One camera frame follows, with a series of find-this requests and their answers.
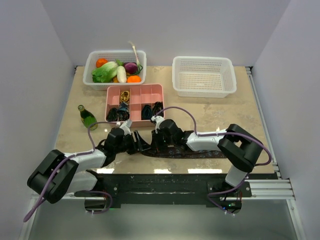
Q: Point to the green glass bottle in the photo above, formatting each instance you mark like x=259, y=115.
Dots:
x=87, y=118

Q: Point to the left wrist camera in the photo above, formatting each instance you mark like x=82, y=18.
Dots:
x=125, y=126

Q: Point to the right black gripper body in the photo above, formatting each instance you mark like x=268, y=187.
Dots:
x=161, y=142

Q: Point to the rolled dark blue tie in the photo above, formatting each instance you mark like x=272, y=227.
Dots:
x=120, y=113

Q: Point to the rolled black orange tie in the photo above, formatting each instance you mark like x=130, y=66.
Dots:
x=157, y=107

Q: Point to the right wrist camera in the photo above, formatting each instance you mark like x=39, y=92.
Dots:
x=157, y=120

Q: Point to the green lettuce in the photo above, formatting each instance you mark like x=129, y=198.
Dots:
x=105, y=73

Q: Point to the pink divided organizer tray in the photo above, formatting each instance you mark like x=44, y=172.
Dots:
x=140, y=95

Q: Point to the white vegetable basket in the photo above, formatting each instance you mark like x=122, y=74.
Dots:
x=96, y=58

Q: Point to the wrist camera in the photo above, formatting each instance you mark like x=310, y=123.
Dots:
x=157, y=120
x=125, y=126

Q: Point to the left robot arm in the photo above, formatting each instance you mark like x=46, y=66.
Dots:
x=52, y=178

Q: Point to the brown patterned tie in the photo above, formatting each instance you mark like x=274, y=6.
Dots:
x=175, y=153

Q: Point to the orange tomato back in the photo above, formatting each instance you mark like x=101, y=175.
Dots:
x=100, y=62

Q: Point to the aluminium frame rail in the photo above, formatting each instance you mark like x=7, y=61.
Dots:
x=275, y=189

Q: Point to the white empty basket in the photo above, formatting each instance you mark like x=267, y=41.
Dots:
x=203, y=77

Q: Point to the rolled yellow tie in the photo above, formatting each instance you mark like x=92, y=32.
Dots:
x=124, y=97

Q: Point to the white radish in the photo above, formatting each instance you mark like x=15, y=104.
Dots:
x=121, y=74

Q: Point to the green onion stalk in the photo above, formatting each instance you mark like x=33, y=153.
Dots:
x=139, y=67

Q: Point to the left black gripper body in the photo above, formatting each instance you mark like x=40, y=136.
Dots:
x=128, y=145

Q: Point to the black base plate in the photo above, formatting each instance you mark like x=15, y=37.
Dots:
x=206, y=189

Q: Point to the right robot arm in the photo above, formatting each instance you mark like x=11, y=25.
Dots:
x=236, y=144

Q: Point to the purple onion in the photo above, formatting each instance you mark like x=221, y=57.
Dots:
x=131, y=68

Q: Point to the orange front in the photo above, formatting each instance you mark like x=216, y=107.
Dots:
x=133, y=79

